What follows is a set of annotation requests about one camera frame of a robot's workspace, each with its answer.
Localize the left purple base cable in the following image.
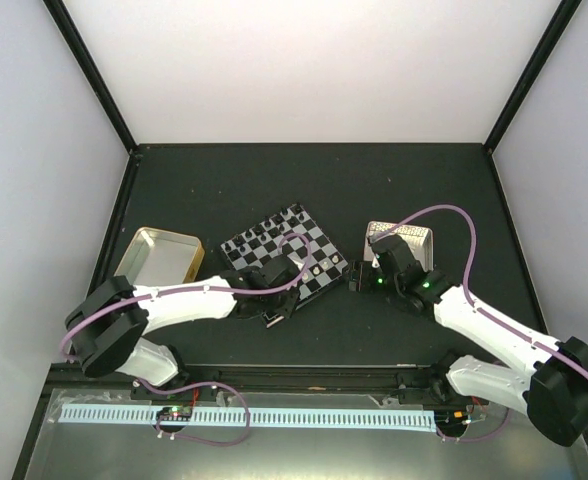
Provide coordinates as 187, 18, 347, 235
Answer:
138, 377, 253, 445

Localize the pink tin with pieces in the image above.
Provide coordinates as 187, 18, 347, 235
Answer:
363, 221, 434, 271

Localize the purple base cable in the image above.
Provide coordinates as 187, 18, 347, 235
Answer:
433, 399, 513, 445
138, 377, 253, 445

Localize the gold metal tin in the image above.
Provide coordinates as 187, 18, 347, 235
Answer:
114, 227, 205, 287

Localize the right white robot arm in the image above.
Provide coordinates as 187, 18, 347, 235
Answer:
345, 235, 588, 447

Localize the right black frame post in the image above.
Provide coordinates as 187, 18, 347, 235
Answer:
483, 0, 582, 154

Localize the black and white chessboard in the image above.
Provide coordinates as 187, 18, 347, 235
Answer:
219, 202, 348, 309

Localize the black frame post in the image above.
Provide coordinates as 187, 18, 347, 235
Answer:
43, 0, 138, 154
483, 0, 582, 154

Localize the black mounting rail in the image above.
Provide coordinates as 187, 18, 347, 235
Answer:
133, 363, 490, 406

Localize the left black frame post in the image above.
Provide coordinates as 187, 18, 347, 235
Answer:
43, 0, 138, 154

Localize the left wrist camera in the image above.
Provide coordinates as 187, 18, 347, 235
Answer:
288, 251, 310, 272

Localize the white slotted cable duct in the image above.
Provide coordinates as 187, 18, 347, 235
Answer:
58, 404, 437, 433

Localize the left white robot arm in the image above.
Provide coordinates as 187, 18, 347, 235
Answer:
62, 255, 306, 399

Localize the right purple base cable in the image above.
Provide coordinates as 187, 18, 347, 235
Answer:
433, 399, 513, 445

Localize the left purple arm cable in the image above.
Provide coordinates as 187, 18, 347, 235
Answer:
59, 232, 311, 364

